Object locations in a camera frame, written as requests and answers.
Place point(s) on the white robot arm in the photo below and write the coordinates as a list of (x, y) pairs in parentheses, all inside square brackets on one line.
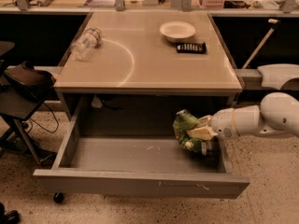
[(277, 115)]

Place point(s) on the white bowl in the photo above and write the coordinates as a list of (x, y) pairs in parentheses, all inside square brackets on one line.
[(177, 31)]

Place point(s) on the grey open top drawer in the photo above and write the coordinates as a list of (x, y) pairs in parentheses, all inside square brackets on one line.
[(129, 148)]

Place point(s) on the black folding stand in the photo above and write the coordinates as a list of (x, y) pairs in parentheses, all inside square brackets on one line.
[(15, 110)]

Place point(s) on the black office chair base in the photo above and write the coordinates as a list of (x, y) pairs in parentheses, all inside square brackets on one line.
[(11, 217)]

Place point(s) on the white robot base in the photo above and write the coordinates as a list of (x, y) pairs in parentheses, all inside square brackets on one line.
[(276, 75)]

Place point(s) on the black remote control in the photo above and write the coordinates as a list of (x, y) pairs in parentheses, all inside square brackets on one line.
[(196, 48)]

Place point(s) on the clear plastic water bottle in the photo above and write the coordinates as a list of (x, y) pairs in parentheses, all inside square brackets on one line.
[(86, 43)]

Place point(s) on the white stick with handle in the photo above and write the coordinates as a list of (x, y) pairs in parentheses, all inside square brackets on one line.
[(274, 24)]

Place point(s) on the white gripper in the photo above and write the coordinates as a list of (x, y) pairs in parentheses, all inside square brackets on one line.
[(222, 124)]

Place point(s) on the green jalapeno chip bag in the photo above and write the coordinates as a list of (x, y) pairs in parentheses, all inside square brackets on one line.
[(183, 122)]

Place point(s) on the black caster wheel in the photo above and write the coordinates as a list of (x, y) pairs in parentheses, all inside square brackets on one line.
[(58, 197)]

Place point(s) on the grey desk cabinet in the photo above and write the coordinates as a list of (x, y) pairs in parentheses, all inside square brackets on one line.
[(135, 58)]

